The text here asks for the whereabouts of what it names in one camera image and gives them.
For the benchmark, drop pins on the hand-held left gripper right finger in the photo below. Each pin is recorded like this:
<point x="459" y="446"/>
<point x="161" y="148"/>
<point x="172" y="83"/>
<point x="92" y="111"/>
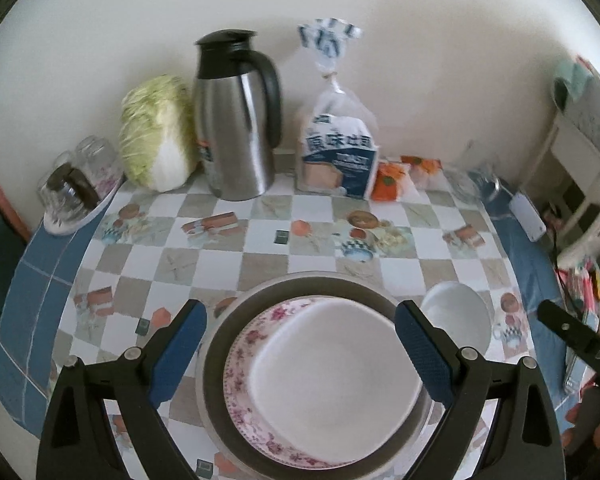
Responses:
<point x="422" y="355"/>

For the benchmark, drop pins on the pile of colourful toys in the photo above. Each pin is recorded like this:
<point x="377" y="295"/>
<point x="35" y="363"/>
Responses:
<point x="592" y="290"/>

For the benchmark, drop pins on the napa cabbage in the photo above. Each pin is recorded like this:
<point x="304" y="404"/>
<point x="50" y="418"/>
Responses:
<point x="152" y="135"/>

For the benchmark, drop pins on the glass mug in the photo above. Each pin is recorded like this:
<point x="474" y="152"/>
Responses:
<point x="465" y="185"/>

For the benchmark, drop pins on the white printed board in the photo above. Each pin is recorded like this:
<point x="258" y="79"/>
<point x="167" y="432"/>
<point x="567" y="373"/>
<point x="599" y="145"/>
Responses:
<point x="595" y="125"/>

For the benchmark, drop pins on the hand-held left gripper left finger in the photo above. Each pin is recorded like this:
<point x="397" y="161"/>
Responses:
<point x="177" y="355"/>

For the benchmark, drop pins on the clear glass tumbler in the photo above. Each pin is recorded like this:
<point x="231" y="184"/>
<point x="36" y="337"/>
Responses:
<point x="49" y="197"/>
<point x="97" y="157"/>

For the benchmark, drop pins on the round white bowl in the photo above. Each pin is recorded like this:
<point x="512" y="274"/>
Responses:
<point x="472" y="345"/>

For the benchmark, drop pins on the stainless steel thermos jug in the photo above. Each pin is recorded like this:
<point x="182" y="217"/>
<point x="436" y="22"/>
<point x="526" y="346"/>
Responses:
<point x="235" y="135"/>

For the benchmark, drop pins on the orange snack packet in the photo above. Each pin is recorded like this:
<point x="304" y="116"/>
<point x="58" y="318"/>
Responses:
<point x="387" y="182"/>

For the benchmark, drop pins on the white square plate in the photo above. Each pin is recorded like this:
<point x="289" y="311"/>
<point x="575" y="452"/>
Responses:
<point x="330" y="375"/>

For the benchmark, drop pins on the floral round plate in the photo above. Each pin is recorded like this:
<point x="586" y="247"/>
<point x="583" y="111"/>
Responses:
<point x="240" y="390"/>

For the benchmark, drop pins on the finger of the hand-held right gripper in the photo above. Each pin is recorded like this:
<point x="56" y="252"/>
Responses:
<point x="575" y="332"/>

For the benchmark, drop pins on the white tray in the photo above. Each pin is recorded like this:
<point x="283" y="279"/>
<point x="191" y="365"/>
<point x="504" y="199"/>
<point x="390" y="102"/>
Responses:
<point x="65" y="230"/>

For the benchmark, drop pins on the teal cloth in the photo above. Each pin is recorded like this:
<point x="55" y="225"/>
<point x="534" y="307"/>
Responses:
<point x="570" y="82"/>

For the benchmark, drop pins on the white power strip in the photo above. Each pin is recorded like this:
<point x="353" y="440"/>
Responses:
<point x="527" y="217"/>

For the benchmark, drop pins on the smartphone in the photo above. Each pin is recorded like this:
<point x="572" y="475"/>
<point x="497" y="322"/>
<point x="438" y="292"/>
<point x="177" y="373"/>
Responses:
<point x="577" y="375"/>

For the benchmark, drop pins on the white wooden chair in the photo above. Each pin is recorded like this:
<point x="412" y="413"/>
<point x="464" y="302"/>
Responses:
<point x="570" y="160"/>

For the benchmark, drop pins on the bagged toast bread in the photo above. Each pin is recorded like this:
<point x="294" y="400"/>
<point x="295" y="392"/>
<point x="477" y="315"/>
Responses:
<point x="337" y="160"/>

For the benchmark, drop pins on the stainless steel basin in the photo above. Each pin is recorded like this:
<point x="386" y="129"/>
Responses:
<point x="220" y="360"/>

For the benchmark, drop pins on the white plastic chair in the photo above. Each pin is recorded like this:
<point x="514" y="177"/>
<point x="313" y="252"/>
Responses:
<point x="590" y="240"/>

